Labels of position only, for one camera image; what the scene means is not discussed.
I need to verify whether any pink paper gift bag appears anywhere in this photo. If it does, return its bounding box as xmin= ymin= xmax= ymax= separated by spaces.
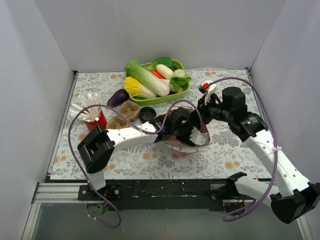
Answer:
xmin=151 ymin=106 xmax=211 ymax=154

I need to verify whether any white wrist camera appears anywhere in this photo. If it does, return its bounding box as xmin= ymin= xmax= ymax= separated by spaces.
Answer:
xmin=198 ymin=80 xmax=217 ymax=105
xmin=189 ymin=127 xmax=210 ymax=146

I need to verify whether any yellow napa cabbage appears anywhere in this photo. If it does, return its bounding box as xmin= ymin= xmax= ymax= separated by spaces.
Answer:
xmin=124 ymin=76 xmax=158 ymax=99

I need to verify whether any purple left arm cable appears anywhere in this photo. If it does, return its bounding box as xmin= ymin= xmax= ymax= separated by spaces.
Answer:
xmin=67 ymin=100 xmax=207 ymax=229

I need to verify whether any green leafy bok choy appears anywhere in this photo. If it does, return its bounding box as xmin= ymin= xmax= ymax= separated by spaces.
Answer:
xmin=146 ymin=57 xmax=174 ymax=70

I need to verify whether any orange carrot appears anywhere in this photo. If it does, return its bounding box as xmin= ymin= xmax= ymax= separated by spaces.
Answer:
xmin=150 ymin=69 xmax=165 ymax=79

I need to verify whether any white radish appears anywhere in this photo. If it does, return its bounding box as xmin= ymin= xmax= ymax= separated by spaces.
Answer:
xmin=156 ymin=64 xmax=174 ymax=80

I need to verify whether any green napa cabbage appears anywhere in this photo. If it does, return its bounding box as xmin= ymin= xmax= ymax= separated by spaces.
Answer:
xmin=124 ymin=60 xmax=170 ymax=97

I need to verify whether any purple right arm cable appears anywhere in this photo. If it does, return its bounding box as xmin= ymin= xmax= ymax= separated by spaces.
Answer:
xmin=211 ymin=76 xmax=279 ymax=223

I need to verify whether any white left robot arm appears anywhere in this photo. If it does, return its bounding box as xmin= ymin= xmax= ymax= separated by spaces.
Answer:
xmin=77 ymin=107 xmax=201 ymax=200

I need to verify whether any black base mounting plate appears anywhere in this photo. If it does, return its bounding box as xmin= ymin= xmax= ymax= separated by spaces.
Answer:
xmin=77 ymin=178 xmax=257 ymax=212

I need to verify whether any green vegetable basket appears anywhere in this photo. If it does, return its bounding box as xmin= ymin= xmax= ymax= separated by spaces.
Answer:
xmin=125 ymin=59 xmax=191 ymax=106

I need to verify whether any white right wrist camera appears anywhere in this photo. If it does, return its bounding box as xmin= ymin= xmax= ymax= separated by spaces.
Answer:
xmin=198 ymin=80 xmax=217 ymax=105

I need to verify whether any red holder of straws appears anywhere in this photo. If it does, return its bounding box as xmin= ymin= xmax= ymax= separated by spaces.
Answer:
xmin=69 ymin=93 xmax=107 ymax=131

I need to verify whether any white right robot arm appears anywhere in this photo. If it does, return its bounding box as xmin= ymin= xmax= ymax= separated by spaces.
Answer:
xmin=200 ymin=87 xmax=320 ymax=224

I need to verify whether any brown cardboard cup carrier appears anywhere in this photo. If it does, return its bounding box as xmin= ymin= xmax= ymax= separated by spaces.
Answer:
xmin=106 ymin=100 xmax=140 ymax=130

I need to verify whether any purple eggplant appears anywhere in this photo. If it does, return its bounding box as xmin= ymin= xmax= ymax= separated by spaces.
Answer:
xmin=106 ymin=88 xmax=129 ymax=108

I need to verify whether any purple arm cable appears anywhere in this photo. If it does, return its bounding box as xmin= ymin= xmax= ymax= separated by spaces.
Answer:
xmin=67 ymin=100 xmax=207 ymax=229
xmin=211 ymin=76 xmax=279 ymax=223

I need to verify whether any floral patterned table mat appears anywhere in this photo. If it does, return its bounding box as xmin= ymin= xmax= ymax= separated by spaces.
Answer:
xmin=49 ymin=69 xmax=270 ymax=181

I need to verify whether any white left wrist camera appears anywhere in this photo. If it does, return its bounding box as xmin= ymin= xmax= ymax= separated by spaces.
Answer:
xmin=189 ymin=127 xmax=210 ymax=146

